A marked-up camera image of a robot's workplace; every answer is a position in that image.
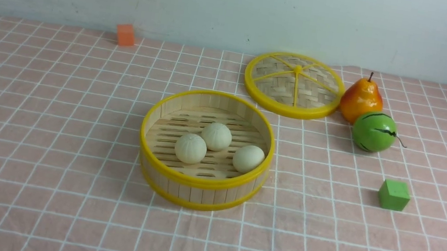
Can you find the woven steamer lid yellow rim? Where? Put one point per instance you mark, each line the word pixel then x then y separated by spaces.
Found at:
pixel 293 85

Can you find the orange yellow toy pear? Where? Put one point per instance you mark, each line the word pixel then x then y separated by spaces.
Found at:
pixel 362 97

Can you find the cream bun front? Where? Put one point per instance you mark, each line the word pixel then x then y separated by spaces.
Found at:
pixel 217 136

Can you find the green toy watermelon ball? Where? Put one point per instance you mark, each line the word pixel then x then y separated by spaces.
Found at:
pixel 375 132

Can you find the green cube block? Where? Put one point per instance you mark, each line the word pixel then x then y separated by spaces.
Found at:
pixel 394 195

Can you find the pink checked tablecloth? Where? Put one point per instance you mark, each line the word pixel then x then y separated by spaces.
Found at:
pixel 71 104

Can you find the cream bun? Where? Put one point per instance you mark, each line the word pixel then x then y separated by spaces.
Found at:
pixel 190 148
pixel 247 158
pixel 217 136

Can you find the orange cube block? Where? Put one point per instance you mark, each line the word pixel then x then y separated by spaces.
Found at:
pixel 125 35

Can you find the bamboo steamer tray yellow rim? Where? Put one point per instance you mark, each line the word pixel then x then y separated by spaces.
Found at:
pixel 214 183

